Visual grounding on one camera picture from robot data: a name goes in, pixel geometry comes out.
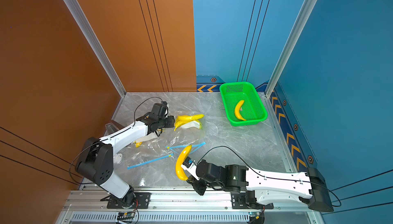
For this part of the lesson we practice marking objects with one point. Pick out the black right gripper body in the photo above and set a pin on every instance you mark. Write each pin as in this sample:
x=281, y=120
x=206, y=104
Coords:
x=200, y=186

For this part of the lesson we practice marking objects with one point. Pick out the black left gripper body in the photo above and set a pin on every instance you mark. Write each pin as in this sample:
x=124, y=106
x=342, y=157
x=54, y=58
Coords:
x=166, y=122

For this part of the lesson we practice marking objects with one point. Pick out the clear zip bag with bananas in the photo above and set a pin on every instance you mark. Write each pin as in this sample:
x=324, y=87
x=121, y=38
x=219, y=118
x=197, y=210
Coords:
x=191, y=129

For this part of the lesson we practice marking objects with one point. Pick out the yellow plastic banana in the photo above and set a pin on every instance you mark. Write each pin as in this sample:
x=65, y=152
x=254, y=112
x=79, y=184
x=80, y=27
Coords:
x=181, y=158

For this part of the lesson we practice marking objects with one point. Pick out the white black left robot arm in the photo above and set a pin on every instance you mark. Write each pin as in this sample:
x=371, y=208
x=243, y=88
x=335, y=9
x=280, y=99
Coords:
x=96, y=160

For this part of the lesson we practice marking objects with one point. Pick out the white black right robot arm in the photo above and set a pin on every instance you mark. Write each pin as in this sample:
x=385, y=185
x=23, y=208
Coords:
x=261, y=188

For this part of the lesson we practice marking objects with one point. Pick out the empty clear zip bag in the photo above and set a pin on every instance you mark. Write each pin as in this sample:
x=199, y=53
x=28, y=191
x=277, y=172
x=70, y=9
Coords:
x=143, y=153

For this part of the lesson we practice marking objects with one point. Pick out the green circuit board right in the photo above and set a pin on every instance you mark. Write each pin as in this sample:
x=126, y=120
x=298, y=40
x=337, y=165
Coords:
x=257, y=219

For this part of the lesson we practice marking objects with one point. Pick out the green circuit board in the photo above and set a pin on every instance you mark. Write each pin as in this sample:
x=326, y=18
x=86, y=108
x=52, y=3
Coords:
x=257, y=219
x=125, y=216

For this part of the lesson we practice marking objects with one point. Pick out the white earbuds case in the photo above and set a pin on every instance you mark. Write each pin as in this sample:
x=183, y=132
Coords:
x=117, y=158

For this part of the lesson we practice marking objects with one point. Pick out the green circuit board left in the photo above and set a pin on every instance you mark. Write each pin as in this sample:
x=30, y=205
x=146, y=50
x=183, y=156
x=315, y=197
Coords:
x=125, y=216

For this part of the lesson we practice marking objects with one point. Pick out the green plastic perforated basket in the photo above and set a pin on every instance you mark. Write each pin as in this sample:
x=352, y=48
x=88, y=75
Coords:
x=253, y=109

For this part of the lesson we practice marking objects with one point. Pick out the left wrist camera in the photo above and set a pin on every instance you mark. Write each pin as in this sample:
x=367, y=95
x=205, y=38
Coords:
x=164, y=109

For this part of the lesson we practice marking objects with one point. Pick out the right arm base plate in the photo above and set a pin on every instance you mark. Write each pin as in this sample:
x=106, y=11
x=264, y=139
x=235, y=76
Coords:
x=238, y=200

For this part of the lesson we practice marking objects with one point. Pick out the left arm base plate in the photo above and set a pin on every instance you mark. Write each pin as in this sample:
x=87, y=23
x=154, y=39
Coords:
x=141, y=200

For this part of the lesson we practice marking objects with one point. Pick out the aluminium front rail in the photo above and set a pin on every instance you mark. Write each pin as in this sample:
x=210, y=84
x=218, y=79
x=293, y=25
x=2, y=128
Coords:
x=176, y=205

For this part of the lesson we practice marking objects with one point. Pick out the aluminium corner post left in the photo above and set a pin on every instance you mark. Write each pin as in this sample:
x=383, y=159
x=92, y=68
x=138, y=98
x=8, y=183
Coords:
x=89, y=34

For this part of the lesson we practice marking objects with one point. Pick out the aluminium corner post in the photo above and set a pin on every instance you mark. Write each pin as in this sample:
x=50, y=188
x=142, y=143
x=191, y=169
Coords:
x=296, y=31
x=89, y=34

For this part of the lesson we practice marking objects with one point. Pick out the aluminium corner post right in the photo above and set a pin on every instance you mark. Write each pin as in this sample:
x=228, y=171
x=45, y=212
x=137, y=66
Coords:
x=296, y=31

